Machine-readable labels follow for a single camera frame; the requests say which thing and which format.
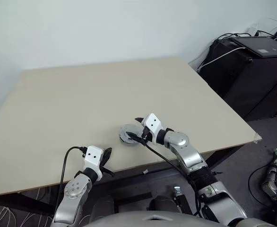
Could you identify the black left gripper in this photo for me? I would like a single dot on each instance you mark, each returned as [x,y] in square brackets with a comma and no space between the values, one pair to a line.
[104,163]

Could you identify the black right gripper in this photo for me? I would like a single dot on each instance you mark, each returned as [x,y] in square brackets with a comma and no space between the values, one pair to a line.
[146,136]

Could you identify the silver motor end cover disc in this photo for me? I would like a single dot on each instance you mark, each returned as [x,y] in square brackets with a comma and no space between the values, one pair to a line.
[132,128]

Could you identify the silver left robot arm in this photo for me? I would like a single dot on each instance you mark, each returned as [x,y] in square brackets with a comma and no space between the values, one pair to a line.
[75,189]

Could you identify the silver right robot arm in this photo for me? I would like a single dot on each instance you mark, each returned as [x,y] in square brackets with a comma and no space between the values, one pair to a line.
[178,139]

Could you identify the small white clip under table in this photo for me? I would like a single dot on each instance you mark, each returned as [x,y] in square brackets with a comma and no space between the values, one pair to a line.
[145,171]

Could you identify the dark rounded shape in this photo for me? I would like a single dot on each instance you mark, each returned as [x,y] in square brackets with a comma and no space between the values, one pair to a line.
[104,205]
[163,204]

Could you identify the grey robot torso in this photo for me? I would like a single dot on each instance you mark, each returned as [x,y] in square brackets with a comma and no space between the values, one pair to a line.
[148,220]

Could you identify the silver and black block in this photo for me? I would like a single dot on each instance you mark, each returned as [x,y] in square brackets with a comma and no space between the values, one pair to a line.
[179,198]

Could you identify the clear tape on table corner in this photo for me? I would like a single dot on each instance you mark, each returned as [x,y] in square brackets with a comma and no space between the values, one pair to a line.
[257,139]

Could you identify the black cabinet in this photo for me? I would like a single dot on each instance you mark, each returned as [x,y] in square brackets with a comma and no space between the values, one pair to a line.
[254,78]

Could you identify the silver robot part on floor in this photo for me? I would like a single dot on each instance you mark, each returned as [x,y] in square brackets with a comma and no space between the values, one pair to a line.
[272,179]

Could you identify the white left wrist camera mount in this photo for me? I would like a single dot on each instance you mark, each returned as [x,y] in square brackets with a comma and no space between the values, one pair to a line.
[94,157]

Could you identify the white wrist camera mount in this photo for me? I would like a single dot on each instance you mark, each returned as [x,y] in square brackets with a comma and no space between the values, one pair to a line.
[153,125]
[94,157]

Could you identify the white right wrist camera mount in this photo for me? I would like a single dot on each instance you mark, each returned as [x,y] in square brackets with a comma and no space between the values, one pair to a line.
[153,125]

